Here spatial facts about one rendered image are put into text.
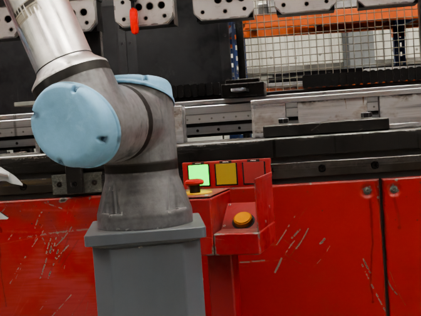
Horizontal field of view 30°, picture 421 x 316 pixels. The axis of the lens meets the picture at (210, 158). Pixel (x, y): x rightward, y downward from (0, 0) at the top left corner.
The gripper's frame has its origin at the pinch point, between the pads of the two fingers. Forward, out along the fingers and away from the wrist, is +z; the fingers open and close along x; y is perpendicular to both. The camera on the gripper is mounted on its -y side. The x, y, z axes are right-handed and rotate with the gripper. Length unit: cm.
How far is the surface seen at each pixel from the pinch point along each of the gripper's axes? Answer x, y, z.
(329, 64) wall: 202, -383, 273
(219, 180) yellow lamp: 21.0, -6.9, 41.9
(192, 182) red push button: 17.2, -1.4, 33.6
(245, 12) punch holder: 64, -25, 40
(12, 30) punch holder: 41, -59, -4
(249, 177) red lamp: 24, -2, 46
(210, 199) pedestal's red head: 14.7, 5.6, 35.6
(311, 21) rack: 133, -169, 133
